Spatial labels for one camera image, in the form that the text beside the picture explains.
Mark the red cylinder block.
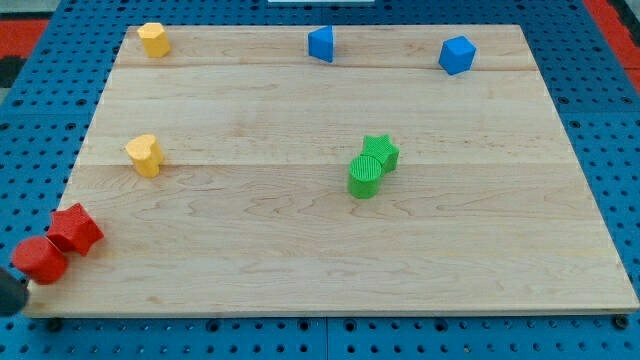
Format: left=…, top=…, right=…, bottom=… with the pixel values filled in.
left=11, top=236, right=68, bottom=285

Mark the wooden board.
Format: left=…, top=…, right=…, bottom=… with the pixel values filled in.
left=25, top=25, right=639, bottom=318

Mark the green cylinder block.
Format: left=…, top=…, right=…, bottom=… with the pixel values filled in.
left=347, top=155, right=383, bottom=199

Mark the green star block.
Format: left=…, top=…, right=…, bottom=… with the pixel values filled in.
left=361, top=134, right=400, bottom=174

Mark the blue triangle block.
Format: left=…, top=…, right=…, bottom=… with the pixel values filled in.
left=307, top=25, right=334, bottom=63

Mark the yellow heart block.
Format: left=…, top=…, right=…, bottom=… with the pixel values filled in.
left=125, top=134, right=164, bottom=178

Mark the blue cube block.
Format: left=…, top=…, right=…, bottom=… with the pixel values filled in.
left=438, top=36, right=477, bottom=75

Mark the yellow pentagon block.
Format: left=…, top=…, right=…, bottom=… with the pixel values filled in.
left=137, top=22, right=171, bottom=58

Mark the red star block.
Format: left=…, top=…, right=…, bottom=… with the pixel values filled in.
left=46, top=203, right=104, bottom=256

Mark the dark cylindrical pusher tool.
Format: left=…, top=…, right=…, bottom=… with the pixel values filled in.
left=0, top=268, right=29, bottom=317

